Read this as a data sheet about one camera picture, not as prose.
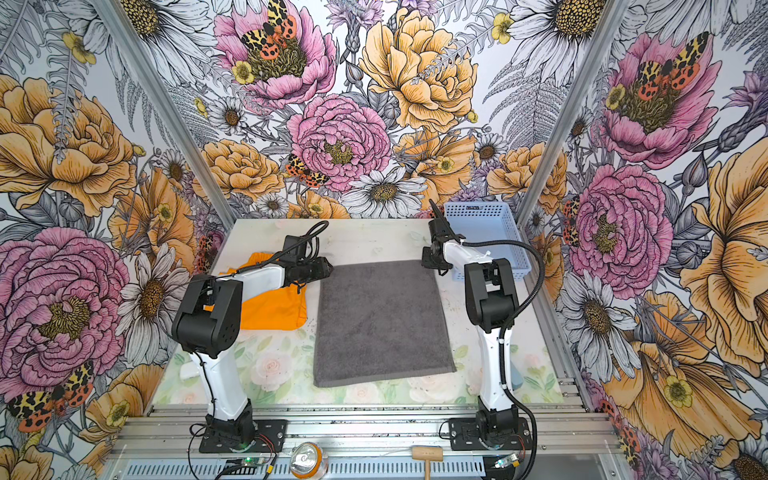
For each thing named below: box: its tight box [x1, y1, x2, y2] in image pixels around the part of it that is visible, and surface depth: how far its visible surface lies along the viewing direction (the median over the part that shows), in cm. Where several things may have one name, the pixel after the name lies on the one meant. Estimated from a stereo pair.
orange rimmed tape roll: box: [290, 441, 329, 480], surface depth 63 cm
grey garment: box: [313, 260, 457, 388], surface depth 93 cm
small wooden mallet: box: [412, 446, 443, 480], surface depth 72 cm
